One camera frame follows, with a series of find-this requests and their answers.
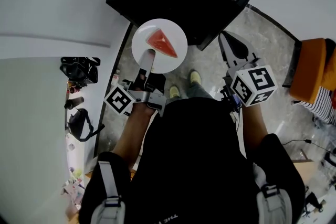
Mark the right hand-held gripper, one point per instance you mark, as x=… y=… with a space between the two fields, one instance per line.
x=260 y=81

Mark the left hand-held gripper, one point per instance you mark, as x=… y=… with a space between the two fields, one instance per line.
x=118 y=99

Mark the red watermelon slice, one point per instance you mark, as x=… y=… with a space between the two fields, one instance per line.
x=162 y=43

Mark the white plate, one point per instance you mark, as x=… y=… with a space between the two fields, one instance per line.
x=173 y=31

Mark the person's right forearm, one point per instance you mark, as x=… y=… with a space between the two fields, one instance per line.
x=254 y=126

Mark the person's left forearm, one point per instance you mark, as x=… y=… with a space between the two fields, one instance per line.
x=134 y=131

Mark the small white red carton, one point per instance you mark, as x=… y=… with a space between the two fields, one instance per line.
x=115 y=79

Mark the person's left yellow shoe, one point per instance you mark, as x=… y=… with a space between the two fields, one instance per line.
x=174 y=91

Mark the person's yellow shoe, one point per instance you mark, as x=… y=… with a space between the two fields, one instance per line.
x=174 y=91
x=195 y=77

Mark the black screen device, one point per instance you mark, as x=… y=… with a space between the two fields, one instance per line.
x=231 y=94

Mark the person's right yellow shoe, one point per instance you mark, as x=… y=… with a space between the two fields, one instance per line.
x=195 y=77

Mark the person's left leg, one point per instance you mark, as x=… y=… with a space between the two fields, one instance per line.
x=175 y=99

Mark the person's leg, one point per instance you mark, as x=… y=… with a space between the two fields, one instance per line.
x=175 y=99
x=197 y=91

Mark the person's right leg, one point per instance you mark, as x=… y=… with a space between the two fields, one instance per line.
x=197 y=91

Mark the black handbag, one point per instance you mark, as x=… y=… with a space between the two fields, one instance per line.
x=78 y=70

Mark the orange chair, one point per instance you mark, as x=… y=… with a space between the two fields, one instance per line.
x=309 y=68

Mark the red snack packet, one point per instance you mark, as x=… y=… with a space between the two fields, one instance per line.
x=73 y=87

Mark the black water bottle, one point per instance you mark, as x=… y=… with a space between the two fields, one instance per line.
x=74 y=102

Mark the black sling bag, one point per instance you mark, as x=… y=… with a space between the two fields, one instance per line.
x=77 y=123

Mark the black white striped cloth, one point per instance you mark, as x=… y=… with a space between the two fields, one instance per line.
x=323 y=110

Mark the person's torso in black shirt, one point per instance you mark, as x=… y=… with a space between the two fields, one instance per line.
x=194 y=165

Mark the wooden table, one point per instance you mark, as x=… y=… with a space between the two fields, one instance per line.
x=302 y=168

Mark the pile of colourful packets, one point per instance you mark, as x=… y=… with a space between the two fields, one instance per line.
x=73 y=189

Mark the black equipment clutter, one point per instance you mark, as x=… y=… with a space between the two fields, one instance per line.
x=315 y=202

